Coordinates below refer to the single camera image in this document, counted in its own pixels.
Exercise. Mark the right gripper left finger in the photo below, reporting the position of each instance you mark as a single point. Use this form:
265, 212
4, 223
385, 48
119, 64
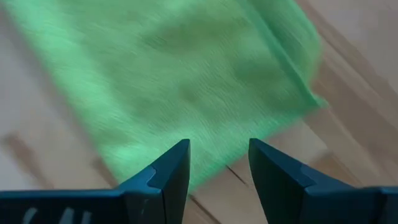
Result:
155, 199

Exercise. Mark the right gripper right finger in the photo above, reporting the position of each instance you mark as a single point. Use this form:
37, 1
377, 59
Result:
286, 193

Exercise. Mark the green microfiber towel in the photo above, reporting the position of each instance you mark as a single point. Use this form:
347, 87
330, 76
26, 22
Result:
171, 77

